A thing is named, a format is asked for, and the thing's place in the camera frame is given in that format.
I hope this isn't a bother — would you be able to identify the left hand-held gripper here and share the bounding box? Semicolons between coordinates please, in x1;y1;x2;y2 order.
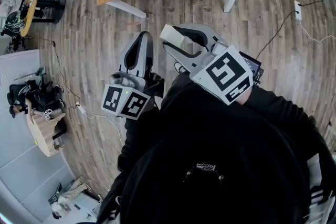
101;31;165;121

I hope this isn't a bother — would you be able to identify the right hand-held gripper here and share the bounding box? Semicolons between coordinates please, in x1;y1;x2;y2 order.
162;23;254;106

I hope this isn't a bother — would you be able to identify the beige block of food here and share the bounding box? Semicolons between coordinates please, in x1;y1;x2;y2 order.
159;24;185;48

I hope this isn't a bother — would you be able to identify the person's right forearm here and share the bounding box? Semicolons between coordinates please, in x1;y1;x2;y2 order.
237;85;320;145

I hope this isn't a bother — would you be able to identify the person's left forearm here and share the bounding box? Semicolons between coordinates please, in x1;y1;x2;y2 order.
117;104;163;174

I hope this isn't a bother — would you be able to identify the person's white patterned shoe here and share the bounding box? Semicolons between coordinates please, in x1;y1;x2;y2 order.
174;61;190;74

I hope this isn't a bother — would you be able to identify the black device with screen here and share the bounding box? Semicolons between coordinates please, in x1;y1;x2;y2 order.
239;51;264;85

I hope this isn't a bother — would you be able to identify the white power adapter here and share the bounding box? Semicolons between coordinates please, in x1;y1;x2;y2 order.
75;102;88;115

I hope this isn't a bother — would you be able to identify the black stand base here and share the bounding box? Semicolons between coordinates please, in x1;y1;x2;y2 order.
35;0;66;25

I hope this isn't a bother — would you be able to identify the person's black hooded top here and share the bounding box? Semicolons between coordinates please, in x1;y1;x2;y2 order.
96;73;336;224

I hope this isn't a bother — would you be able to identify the pile of black equipment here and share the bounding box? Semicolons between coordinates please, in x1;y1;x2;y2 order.
7;80;65;119

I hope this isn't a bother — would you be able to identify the light wooden round table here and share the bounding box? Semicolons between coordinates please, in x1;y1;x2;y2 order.
25;98;66;158

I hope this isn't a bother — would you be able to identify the beige and white clutter pile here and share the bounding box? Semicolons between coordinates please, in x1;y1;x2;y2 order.
48;176;103;220

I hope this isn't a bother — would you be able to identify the white black-striped garment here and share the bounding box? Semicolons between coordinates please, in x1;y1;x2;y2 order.
306;152;336;224

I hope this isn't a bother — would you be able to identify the thin white adapter cable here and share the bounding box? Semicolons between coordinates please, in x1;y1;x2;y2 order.
83;112;125;145

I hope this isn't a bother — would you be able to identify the thin black floor cable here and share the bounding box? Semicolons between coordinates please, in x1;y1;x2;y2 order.
33;36;82;110

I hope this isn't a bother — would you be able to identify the black power cable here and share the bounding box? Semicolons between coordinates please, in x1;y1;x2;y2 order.
256;0;326;61

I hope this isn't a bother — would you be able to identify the grey tool with green handle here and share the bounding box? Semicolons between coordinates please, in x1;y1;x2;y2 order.
13;66;46;81

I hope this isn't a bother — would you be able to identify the black tangle of cables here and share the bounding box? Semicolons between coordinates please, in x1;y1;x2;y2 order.
1;2;28;37

